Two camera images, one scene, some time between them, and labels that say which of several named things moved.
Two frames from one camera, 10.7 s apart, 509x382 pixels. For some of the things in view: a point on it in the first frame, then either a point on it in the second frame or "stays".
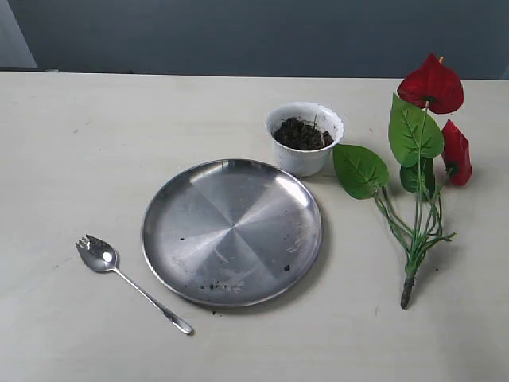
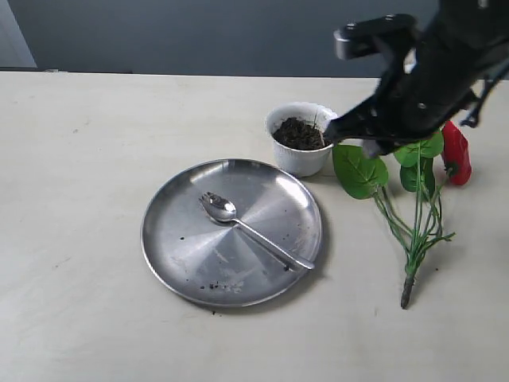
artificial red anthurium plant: [427, 157] stays
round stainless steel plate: [232, 232] stays
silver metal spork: [99, 255] -> [224, 211]
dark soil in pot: [301, 134] stays
